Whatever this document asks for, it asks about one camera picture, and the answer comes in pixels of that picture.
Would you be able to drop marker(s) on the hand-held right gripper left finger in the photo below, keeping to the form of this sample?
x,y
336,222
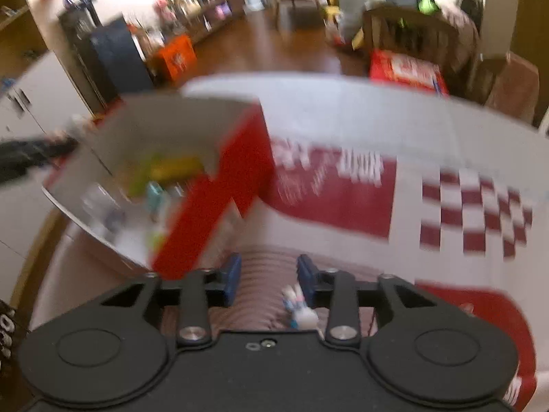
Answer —
x,y
231,279

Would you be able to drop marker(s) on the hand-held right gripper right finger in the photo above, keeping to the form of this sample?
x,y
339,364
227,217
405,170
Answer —
x,y
306,277

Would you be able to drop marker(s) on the white rabbit figure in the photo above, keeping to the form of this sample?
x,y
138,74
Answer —
x,y
300,311

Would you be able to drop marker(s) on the red cardboard box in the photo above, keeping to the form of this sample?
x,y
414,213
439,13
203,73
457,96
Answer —
x,y
240,167

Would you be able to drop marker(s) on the white cabinet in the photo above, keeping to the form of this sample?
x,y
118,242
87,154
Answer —
x,y
34,94

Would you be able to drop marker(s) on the red white printed tablecloth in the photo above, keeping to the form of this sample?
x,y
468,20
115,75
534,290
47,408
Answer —
x,y
343,206

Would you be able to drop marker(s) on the black rack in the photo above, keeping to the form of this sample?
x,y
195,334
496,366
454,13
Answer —
x,y
81,43

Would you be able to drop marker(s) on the dark blue panel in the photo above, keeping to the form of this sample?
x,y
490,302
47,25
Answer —
x,y
118,58

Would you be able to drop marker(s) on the orange gift box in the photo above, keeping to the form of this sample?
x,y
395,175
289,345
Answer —
x,y
176,58

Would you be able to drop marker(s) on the red printed cushion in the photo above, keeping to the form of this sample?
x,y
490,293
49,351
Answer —
x,y
407,73

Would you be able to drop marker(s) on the wooden tv cabinet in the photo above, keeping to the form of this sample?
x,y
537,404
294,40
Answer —
x,y
214,8

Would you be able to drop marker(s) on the wooden slatted chair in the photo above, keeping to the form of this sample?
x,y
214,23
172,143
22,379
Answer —
x,y
407,30

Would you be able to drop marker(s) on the grey plastic bag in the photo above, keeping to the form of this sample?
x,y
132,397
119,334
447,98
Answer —
x,y
354,4

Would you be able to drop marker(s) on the pink towel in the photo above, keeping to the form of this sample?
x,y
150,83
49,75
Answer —
x,y
517,86

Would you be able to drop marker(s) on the cluttered sofa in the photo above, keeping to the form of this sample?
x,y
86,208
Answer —
x,y
465,21

